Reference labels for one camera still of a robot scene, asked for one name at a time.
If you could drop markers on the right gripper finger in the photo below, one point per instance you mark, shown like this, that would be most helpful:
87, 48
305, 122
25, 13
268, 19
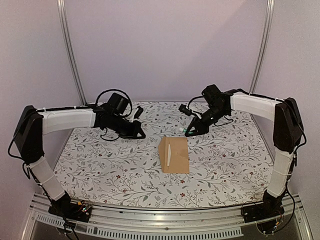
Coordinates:
191, 126
191, 133

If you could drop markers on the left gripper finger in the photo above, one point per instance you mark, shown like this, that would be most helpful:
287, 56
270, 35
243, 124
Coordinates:
138, 127
137, 136

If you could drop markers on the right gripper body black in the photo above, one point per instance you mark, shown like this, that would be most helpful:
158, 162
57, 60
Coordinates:
205, 128

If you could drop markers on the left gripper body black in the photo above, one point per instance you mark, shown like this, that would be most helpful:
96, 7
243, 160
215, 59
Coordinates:
124, 130

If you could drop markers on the brown kraft envelope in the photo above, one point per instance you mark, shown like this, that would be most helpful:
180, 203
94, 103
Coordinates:
179, 163

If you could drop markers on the cream letter paper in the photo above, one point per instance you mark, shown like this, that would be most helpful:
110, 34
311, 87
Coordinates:
169, 154

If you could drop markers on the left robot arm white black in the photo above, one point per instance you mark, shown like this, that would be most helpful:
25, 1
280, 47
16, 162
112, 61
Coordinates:
117, 114

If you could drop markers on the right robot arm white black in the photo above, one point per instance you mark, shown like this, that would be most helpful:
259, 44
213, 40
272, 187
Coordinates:
288, 129

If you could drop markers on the floral patterned table mat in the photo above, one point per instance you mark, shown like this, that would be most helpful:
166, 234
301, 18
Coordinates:
96, 166

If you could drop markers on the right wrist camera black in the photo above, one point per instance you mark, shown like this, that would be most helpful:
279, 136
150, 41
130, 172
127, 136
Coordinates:
184, 109

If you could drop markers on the aluminium front rail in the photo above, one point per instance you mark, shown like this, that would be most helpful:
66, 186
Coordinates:
116, 222

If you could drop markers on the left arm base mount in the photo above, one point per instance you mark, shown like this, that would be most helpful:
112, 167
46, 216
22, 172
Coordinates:
71, 211

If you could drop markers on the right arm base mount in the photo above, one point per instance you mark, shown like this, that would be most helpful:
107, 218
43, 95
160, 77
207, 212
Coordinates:
255, 211

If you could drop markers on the left aluminium frame post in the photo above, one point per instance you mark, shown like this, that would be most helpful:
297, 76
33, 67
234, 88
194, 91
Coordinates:
61, 6

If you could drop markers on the aluminium frame post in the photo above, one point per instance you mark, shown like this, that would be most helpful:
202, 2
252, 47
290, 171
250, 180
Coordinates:
61, 6
270, 4

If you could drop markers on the right aluminium frame post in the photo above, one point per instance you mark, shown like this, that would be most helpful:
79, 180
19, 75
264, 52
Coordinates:
270, 4

